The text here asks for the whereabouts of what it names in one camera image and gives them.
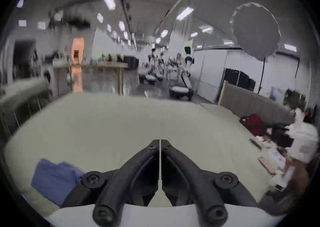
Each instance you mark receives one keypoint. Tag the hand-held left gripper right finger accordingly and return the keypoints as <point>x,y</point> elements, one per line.
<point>200,186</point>

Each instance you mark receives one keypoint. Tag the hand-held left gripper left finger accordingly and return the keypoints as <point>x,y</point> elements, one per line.
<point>117,186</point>

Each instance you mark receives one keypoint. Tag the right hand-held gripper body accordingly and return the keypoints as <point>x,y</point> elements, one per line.
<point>303,138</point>

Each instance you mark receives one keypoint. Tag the person's right forearm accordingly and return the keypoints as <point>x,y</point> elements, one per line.
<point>280,202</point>

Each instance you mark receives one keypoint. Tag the person's right hand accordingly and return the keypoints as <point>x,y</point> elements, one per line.
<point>298,176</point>

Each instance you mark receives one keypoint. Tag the pink card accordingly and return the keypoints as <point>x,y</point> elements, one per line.
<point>268,165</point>

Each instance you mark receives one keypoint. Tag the red bag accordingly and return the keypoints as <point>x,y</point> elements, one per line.
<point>255,123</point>

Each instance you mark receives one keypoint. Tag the phone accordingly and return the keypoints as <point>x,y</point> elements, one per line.
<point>279,187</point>

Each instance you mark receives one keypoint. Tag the bed with beige sheet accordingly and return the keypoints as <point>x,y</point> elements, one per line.
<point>112,125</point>

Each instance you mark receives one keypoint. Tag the grey padded headboard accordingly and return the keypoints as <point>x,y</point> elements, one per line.
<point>255,102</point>

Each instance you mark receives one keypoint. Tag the blue garment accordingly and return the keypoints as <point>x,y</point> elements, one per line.
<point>53,181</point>

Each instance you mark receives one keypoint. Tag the black cabinet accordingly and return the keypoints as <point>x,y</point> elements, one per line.
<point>238,78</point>

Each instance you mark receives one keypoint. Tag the white and black robot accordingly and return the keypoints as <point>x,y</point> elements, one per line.
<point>185,80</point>

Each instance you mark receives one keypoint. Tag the round studio lamp on stand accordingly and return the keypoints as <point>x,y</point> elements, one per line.
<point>256,30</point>

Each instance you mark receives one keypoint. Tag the wooden table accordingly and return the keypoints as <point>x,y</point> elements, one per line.
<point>100,67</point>

